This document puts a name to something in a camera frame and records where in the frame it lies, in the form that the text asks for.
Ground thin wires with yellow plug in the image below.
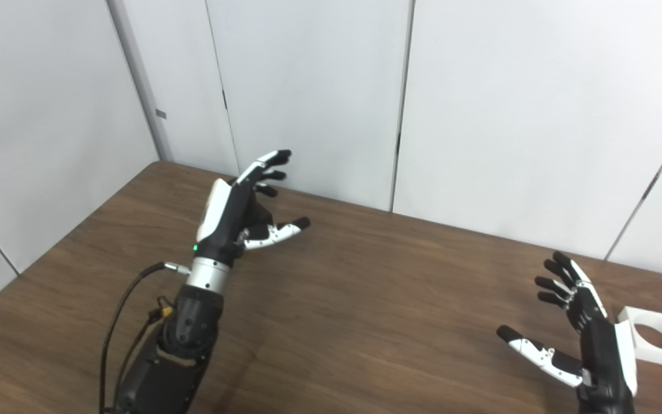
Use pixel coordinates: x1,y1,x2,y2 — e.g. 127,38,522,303
114,296,175,414

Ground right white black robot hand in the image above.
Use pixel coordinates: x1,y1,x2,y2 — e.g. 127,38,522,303
496,251,639,414

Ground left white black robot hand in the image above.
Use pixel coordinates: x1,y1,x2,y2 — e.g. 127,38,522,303
186,149,311,291

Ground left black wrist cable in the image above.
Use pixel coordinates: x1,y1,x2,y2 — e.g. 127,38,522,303
99,261,191,414

